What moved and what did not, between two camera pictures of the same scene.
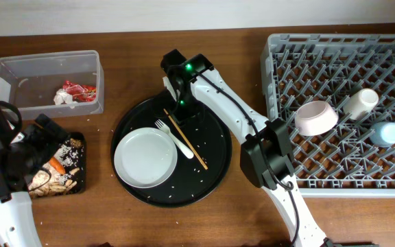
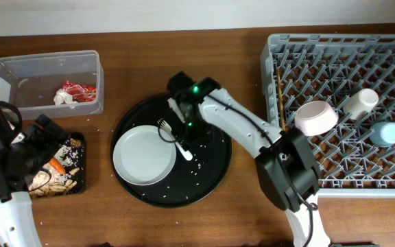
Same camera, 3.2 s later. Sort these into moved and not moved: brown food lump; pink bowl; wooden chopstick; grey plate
Moved: wooden chopstick
Not moved: grey plate; brown food lump; pink bowl
